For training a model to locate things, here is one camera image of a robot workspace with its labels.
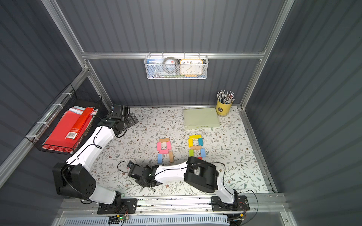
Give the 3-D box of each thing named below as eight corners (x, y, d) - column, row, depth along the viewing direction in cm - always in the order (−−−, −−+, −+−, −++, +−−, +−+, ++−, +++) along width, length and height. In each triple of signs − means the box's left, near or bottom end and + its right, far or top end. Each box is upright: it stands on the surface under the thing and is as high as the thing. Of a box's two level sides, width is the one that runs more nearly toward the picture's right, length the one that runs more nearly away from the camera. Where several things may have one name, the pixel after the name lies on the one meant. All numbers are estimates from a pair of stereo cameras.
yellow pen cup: (215, 118, 115) (219, 100, 100) (213, 107, 123) (217, 90, 108) (229, 118, 115) (236, 100, 100) (226, 107, 123) (232, 90, 108)
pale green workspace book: (183, 129, 108) (183, 126, 105) (183, 110, 121) (183, 107, 118) (219, 129, 108) (220, 126, 105) (215, 110, 121) (216, 107, 118)
